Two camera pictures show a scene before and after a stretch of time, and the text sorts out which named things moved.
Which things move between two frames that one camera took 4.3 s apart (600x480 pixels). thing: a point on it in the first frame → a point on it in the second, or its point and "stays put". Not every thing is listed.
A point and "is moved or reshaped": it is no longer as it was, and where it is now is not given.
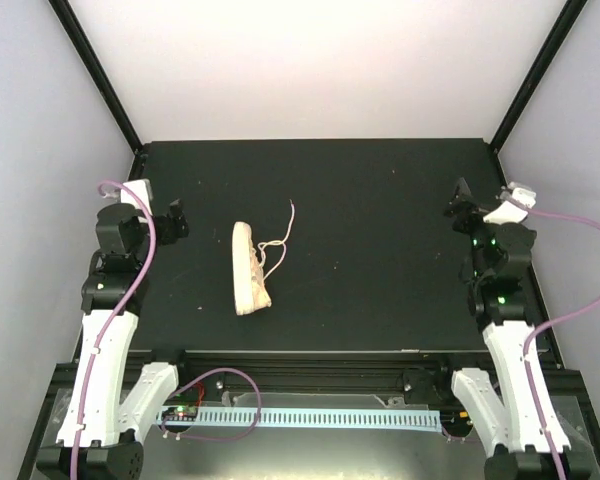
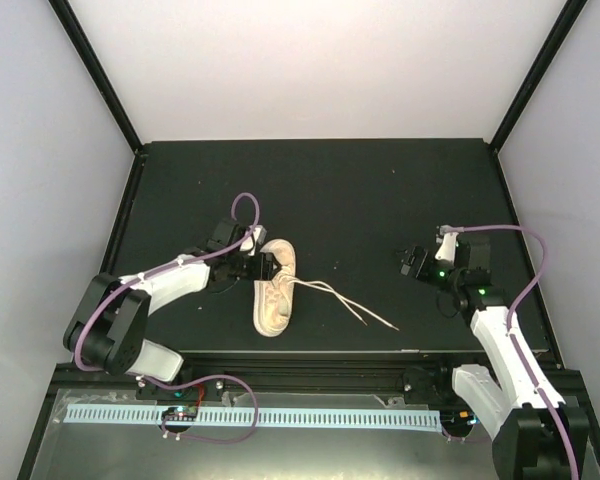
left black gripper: x=170 y=235 → x=263 y=270
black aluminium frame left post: x=77 y=33 stays put
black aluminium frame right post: x=570 y=13 stays put
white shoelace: x=276 y=242 → x=346 y=301
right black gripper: x=457 y=206 → x=413 y=252
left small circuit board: x=180 y=413 stays put
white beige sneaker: x=249 y=290 is moved or reshaped
